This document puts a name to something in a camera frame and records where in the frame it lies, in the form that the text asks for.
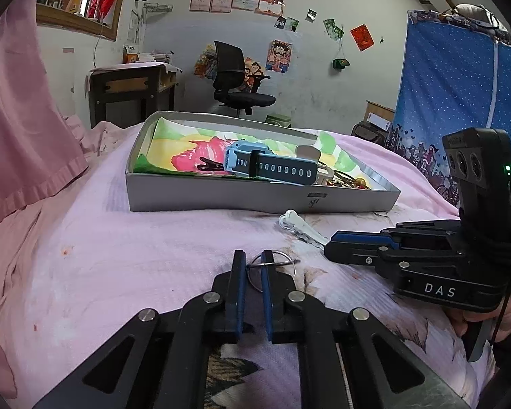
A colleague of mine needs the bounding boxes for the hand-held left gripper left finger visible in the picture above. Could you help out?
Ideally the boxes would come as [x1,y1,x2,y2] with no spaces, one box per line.
[32,249,248,409]

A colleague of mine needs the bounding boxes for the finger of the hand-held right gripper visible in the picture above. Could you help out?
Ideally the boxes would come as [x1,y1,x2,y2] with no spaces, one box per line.
[330,220,463,248]
[324,241,463,279]

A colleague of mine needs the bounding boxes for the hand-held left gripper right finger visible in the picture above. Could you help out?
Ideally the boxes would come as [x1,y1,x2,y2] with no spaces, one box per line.
[261,249,471,409]

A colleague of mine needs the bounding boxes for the metal key ring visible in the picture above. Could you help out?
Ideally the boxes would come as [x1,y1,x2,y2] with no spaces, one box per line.
[246,251,301,294]

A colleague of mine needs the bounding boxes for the brown hair tie ring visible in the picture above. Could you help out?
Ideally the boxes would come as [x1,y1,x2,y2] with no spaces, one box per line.
[330,169,365,186]

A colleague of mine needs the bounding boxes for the white hair clip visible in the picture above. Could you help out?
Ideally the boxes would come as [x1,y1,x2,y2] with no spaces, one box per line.
[279,210,328,248]

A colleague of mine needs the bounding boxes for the grey cardboard tray box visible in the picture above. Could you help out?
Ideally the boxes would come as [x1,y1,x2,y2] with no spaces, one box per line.
[125,111,402,214]

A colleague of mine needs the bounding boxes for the blue smart watch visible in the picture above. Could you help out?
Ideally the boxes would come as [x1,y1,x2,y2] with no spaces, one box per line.
[224,140,319,186]

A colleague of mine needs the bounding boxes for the dark bag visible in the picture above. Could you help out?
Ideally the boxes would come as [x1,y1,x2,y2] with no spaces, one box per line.
[351,121,386,146]

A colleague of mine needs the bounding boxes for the blue fabric wardrobe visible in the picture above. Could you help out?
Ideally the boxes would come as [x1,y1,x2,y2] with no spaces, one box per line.
[385,9,511,209]

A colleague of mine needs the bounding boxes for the black hair clip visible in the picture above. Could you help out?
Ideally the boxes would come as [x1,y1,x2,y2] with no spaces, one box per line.
[197,157,226,173]

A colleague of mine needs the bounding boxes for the black office chair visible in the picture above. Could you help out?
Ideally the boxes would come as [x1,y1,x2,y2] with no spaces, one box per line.
[213,40,277,117]

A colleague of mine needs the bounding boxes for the grey bag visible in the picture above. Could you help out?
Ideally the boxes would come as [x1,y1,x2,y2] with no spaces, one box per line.
[440,3,511,35]

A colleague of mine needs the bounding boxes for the red paper envelope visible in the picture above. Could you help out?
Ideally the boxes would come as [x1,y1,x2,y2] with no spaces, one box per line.
[350,23,374,52]

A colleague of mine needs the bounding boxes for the dark wooden desk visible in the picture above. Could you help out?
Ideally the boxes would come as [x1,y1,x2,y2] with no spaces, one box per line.
[87,62,180,128]

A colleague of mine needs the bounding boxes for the stack of papers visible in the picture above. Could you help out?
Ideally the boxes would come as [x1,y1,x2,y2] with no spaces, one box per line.
[138,50,172,64]

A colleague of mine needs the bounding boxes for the pink curtain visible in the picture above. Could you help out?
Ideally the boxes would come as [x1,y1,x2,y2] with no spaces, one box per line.
[0,0,90,397]

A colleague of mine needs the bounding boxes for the colourful cartoon wall poster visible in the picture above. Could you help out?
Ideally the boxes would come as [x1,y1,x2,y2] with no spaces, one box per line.
[244,56,267,94]
[195,45,219,79]

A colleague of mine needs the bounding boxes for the cartoon figure wall poster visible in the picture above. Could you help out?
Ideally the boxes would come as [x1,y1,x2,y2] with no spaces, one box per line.
[266,39,293,74]

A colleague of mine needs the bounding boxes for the white wall paper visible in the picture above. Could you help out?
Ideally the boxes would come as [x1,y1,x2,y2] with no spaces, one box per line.
[128,9,142,43]

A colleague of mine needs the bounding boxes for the wooden window frame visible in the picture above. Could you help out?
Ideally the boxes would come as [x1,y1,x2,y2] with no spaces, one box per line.
[36,0,133,42]

